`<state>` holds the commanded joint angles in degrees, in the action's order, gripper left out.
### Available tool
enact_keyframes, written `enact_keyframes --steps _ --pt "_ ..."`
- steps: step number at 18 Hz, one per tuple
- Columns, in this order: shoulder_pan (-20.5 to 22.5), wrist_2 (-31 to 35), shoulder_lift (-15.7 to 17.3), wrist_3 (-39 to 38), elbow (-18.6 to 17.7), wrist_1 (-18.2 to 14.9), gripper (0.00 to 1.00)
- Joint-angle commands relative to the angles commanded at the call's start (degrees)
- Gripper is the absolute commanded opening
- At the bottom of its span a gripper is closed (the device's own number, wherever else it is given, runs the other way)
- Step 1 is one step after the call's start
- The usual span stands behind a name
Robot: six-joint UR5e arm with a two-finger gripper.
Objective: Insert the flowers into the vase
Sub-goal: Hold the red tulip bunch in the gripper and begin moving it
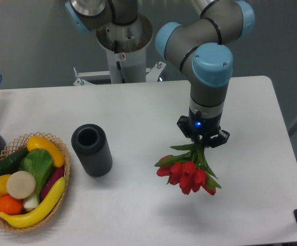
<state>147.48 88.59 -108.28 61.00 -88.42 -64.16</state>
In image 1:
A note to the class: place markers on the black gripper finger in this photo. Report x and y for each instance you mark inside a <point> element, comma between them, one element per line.
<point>186,125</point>
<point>217,139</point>

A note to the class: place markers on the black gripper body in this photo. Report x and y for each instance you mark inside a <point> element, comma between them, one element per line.
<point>206,121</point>

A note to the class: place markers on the red tulip bouquet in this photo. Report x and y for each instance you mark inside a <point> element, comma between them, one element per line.
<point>190,170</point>

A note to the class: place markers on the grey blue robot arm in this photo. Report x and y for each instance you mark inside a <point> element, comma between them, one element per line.
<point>199,51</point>

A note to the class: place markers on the dark grey ribbed vase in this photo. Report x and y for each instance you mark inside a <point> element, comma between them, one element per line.
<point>90,144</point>

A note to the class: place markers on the yellow squash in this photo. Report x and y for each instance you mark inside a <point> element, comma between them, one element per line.
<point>39,142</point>

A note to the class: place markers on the purple eggplant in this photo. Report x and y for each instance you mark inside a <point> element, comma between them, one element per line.
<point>56,174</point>

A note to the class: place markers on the green bok choy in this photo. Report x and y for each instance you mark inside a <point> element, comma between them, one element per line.
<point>39,164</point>

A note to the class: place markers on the beige round disc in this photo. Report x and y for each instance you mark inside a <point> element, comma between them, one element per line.
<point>20,185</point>

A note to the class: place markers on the green cucumber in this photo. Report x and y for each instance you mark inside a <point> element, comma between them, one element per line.
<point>10,163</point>

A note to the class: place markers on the woven wicker basket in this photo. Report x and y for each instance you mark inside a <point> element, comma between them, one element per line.
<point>21,143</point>

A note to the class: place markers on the yellow banana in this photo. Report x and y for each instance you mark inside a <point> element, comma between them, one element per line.
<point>40,212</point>

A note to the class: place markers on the orange fruit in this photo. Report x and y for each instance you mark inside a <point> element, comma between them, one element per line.
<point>10,205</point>

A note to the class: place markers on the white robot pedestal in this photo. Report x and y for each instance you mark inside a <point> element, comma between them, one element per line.
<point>126,49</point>

